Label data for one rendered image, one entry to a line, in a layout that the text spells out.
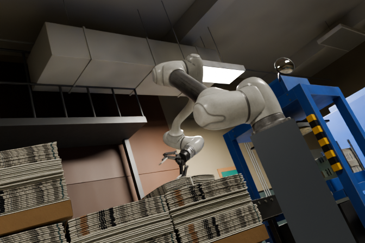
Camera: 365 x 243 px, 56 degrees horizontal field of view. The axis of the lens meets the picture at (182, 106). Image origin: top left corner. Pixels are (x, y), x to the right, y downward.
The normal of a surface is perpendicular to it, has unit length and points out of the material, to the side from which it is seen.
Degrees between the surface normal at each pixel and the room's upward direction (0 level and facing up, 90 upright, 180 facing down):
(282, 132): 90
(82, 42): 90
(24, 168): 90
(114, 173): 90
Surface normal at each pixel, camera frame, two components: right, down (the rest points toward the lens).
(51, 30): 0.57, -0.50
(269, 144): -0.30, -0.29
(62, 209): 0.34, -0.47
